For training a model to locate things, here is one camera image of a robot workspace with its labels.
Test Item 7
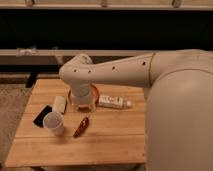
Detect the white plastic bottle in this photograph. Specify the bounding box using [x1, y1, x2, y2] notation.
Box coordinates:
[98, 95, 132, 109]

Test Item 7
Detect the long metal rail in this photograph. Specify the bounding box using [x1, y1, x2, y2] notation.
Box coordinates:
[0, 49, 151, 65]

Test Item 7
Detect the black flat pad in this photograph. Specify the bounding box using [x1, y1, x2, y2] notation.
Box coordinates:
[33, 105, 52, 127]

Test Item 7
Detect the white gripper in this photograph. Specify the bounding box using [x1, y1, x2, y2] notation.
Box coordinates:
[70, 84, 92, 107]

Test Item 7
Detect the wooden table board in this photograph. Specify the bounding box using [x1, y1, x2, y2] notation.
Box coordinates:
[5, 79, 145, 167]

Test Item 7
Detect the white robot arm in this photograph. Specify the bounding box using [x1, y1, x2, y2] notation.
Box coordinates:
[59, 49, 213, 171]

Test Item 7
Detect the orange round plate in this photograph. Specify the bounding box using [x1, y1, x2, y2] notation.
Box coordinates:
[67, 84, 99, 111]

